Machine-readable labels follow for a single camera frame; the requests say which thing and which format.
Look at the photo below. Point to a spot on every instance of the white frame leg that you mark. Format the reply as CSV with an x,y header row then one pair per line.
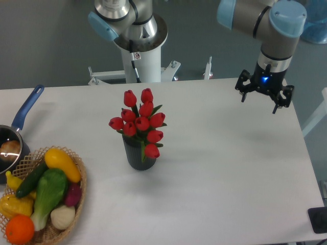
x,y
315,117

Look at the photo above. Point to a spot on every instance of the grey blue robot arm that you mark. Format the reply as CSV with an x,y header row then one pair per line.
x,y
277,25

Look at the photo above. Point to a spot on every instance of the green bok choy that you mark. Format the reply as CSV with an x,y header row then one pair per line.
x,y
50,190

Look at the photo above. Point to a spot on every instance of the red tulip bouquet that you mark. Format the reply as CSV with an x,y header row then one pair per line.
x,y
141,122

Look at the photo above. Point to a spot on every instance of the dark grey ribbed vase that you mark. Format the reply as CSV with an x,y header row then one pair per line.
x,y
134,155

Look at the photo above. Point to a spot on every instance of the yellow banana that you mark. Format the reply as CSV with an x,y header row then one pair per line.
x,y
14,182

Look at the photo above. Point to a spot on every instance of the blue handled saucepan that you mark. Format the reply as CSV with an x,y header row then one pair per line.
x,y
12,132

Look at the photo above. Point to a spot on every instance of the yellow squash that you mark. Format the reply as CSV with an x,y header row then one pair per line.
x,y
57,158

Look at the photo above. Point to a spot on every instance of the orange fruit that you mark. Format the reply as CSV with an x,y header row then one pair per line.
x,y
19,229

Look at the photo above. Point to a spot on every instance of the blue water bottle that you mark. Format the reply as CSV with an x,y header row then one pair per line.
x,y
314,30

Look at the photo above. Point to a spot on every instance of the yellow corn cob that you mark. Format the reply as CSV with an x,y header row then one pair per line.
x,y
12,206

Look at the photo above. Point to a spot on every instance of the black device at edge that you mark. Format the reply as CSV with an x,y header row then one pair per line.
x,y
317,218

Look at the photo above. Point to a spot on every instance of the green cucumber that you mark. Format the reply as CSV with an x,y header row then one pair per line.
x,y
31,180

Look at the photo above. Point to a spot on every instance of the brown bread roll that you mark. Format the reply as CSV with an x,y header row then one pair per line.
x,y
10,150

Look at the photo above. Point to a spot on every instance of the white garlic bulb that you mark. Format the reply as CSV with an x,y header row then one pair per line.
x,y
62,217

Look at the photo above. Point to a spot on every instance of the purple red onion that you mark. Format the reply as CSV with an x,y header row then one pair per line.
x,y
73,195

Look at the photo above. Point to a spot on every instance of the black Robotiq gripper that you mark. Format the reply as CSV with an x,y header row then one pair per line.
x,y
266,81

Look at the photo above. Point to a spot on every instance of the woven wicker basket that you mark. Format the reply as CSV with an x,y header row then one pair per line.
x,y
51,235

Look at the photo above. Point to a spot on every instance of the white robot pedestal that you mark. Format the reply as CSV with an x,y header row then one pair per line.
x,y
140,47

